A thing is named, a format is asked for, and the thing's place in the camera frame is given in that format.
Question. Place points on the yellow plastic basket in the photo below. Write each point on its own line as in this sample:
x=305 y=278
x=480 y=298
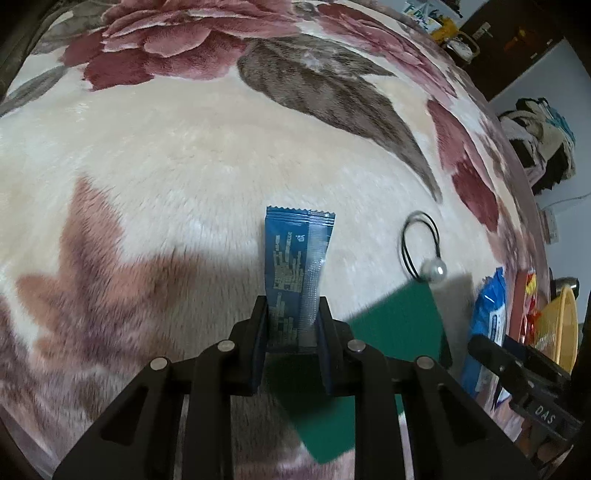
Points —
x=558 y=327

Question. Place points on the green paper sheet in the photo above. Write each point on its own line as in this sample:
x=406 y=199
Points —
x=397 y=323

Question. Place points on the dark wooden door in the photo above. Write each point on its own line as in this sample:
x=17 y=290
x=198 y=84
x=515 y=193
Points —
x=531 y=27

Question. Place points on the red snack packet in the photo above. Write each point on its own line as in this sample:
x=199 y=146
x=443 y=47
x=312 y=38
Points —
x=532 y=318

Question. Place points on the pile of clothes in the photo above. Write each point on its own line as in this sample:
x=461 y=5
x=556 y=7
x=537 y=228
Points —
x=545 y=138

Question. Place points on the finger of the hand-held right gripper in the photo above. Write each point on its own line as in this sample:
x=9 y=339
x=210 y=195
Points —
x=494 y=357

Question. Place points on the yellow toy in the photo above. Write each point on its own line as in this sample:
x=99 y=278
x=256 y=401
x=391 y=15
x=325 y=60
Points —
x=444 y=30

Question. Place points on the floral plush blanket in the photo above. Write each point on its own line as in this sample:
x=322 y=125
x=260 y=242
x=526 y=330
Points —
x=138 y=161

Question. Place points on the metal cup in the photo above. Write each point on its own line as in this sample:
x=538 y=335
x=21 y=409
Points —
x=565 y=284

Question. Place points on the blue white wet wipes pack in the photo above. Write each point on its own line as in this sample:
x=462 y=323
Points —
x=489 y=304

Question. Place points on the colourful printed bag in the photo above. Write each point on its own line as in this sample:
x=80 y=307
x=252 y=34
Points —
x=420 y=14

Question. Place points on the white wall socket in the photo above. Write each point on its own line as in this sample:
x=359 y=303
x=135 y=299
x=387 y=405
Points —
x=549 y=226

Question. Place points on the yellow candy wrappers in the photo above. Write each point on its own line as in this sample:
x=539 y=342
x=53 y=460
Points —
x=531 y=281

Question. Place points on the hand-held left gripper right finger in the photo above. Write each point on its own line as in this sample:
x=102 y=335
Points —
x=324 y=350

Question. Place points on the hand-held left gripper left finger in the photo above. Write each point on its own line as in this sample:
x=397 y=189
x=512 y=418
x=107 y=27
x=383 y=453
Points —
x=258 y=350

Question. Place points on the slim blue sachet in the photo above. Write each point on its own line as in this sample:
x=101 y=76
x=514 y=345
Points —
x=291 y=258

